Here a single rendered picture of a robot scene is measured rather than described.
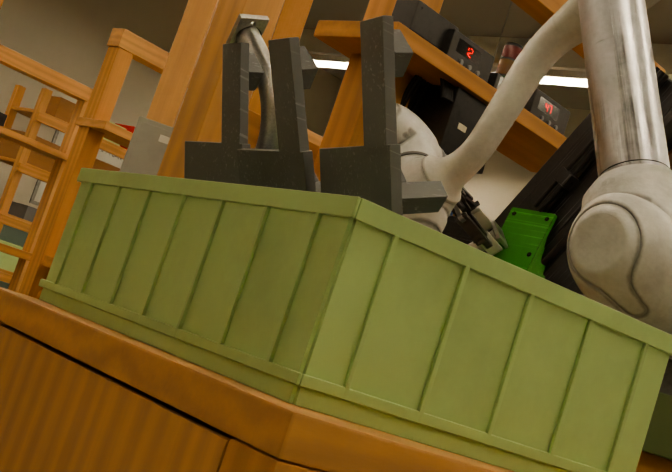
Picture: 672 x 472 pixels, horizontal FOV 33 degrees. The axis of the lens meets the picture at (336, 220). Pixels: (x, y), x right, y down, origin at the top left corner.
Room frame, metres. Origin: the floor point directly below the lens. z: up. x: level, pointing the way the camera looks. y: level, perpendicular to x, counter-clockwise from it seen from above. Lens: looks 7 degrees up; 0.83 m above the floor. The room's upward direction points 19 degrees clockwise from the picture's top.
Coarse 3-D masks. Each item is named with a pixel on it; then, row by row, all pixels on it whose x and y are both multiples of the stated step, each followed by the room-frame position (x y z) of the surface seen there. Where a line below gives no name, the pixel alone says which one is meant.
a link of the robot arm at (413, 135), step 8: (400, 112) 2.09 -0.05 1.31; (408, 112) 2.10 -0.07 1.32; (400, 120) 2.09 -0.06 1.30; (408, 120) 2.09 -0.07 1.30; (416, 120) 2.11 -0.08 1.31; (400, 128) 2.09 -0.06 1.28; (408, 128) 2.09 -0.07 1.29; (416, 128) 2.10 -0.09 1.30; (424, 128) 2.13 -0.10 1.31; (400, 136) 2.09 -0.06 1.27; (408, 136) 2.10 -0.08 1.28; (416, 136) 2.10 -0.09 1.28; (424, 136) 2.11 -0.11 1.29; (432, 136) 2.15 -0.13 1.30; (400, 144) 2.10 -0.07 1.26; (408, 144) 2.09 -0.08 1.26; (416, 144) 2.09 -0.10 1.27; (424, 144) 2.10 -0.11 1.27; (432, 144) 2.12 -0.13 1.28; (408, 152) 2.08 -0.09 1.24; (416, 152) 2.08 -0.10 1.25; (424, 152) 2.09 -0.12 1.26; (432, 152) 2.11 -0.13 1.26; (440, 152) 2.18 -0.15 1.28
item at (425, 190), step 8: (408, 184) 1.05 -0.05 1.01; (416, 184) 1.05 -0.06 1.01; (424, 184) 1.06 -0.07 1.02; (432, 184) 1.06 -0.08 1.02; (440, 184) 1.06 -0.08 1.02; (408, 192) 1.04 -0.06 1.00; (416, 192) 1.05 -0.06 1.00; (424, 192) 1.05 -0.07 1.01; (432, 192) 1.05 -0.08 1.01; (440, 192) 1.06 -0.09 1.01; (408, 200) 1.04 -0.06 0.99; (416, 200) 1.05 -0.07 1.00; (424, 200) 1.05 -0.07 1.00; (432, 200) 1.06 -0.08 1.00; (440, 200) 1.06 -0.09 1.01; (408, 208) 1.06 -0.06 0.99; (416, 208) 1.06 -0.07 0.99; (424, 208) 1.06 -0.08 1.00; (432, 208) 1.07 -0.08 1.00; (440, 208) 1.07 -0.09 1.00
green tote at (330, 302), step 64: (128, 192) 1.27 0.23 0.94; (192, 192) 1.13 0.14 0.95; (256, 192) 1.02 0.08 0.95; (64, 256) 1.36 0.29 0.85; (128, 256) 1.21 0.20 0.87; (192, 256) 1.09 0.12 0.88; (256, 256) 0.99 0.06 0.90; (320, 256) 0.91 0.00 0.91; (384, 256) 0.91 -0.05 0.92; (448, 256) 0.94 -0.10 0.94; (128, 320) 1.16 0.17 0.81; (192, 320) 1.06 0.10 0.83; (256, 320) 0.96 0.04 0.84; (320, 320) 0.89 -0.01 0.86; (384, 320) 0.92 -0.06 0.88; (448, 320) 0.95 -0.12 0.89; (512, 320) 0.99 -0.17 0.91; (576, 320) 1.03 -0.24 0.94; (256, 384) 0.94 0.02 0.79; (320, 384) 0.89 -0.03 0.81; (384, 384) 0.93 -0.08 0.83; (448, 384) 0.97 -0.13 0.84; (512, 384) 1.00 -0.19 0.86; (576, 384) 1.05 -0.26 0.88; (640, 384) 1.09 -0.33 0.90; (448, 448) 0.98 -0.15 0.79; (512, 448) 1.01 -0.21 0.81; (576, 448) 1.06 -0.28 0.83; (640, 448) 1.10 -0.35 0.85
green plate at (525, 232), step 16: (512, 208) 2.43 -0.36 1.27; (512, 224) 2.41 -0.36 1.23; (528, 224) 2.38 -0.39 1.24; (544, 224) 2.35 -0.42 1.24; (512, 240) 2.39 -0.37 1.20; (528, 240) 2.36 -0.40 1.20; (544, 240) 2.34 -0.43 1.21; (496, 256) 2.39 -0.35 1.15; (512, 256) 2.36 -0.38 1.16; (528, 256) 2.34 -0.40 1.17
